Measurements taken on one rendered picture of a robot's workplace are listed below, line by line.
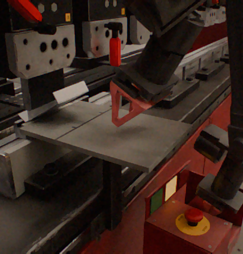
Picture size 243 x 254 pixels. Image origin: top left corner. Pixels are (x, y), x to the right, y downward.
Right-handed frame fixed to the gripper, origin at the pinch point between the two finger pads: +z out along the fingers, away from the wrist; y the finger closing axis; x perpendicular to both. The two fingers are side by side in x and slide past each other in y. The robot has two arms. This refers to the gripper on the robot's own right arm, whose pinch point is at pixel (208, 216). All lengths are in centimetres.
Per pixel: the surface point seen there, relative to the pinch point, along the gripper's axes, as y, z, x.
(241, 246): -15, 71, -76
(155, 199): 10.1, -6.3, 11.8
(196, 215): 1.1, -7.8, 10.3
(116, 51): 32.3, -29.8, 6.2
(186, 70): 39, -11, -54
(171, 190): 9.7, -5.0, 5.1
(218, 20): 46, -27, -89
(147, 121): 16.7, -23.3, 13.6
